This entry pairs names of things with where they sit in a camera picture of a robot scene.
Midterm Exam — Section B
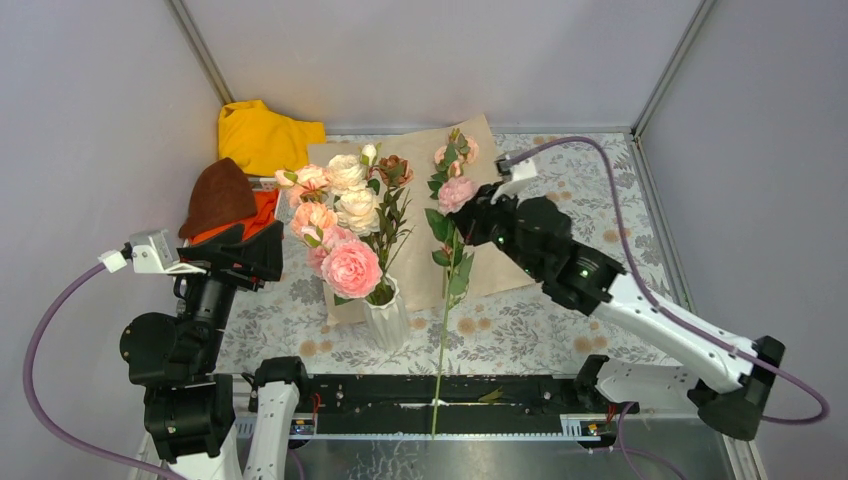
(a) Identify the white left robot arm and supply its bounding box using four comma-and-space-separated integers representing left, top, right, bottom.
119, 220, 311, 479

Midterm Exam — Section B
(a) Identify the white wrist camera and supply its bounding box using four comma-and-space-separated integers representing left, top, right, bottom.
98, 229, 207, 276
491, 154, 538, 204

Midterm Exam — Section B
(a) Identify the dusty brown rose stem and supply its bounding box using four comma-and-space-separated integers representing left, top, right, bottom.
364, 155, 414, 305

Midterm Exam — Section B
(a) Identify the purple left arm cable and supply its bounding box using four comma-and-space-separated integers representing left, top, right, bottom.
23, 263, 187, 480

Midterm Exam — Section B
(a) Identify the large pink peony stem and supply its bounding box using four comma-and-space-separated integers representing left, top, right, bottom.
299, 225, 397, 306

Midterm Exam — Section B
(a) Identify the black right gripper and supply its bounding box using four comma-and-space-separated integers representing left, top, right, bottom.
445, 181, 543, 278

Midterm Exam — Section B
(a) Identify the peach rose stem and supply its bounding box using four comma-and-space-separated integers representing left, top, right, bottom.
274, 165, 338, 238

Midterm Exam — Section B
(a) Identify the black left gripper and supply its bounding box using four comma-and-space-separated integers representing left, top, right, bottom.
165, 216, 283, 368

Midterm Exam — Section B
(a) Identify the small pink rose stem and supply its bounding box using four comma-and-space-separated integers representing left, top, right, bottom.
427, 128, 480, 199

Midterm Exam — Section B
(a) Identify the beige kraft wrapping paper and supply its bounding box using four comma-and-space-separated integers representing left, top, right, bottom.
305, 113, 538, 328

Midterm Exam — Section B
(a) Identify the brown cloth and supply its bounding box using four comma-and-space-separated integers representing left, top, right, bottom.
178, 158, 257, 239

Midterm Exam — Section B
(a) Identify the orange cloth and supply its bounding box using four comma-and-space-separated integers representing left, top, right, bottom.
187, 190, 280, 245

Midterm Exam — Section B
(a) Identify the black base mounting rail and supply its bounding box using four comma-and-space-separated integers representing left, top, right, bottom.
290, 374, 625, 439

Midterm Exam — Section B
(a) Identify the white plastic basket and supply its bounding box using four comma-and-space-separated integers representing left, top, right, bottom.
247, 175, 290, 223

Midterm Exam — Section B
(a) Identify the pink double rose stem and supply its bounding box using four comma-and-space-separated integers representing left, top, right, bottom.
423, 174, 480, 440

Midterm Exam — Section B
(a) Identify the white ribbed vase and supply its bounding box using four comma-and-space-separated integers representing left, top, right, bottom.
363, 275, 411, 351

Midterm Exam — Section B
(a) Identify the floral patterned table mat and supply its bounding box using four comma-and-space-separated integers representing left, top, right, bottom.
217, 134, 672, 375

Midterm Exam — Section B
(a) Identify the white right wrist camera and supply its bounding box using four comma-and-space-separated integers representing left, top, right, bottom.
491, 154, 538, 204

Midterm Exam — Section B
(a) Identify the cream white rose stem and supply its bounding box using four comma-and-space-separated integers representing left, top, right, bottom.
325, 144, 390, 272

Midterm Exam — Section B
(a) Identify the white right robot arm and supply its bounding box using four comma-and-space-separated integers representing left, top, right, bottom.
448, 184, 785, 441

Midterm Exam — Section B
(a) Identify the yellow cloth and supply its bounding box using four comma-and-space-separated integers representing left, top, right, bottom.
217, 100, 326, 177

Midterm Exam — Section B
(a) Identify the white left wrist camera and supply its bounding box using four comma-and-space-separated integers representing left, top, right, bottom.
98, 229, 207, 276

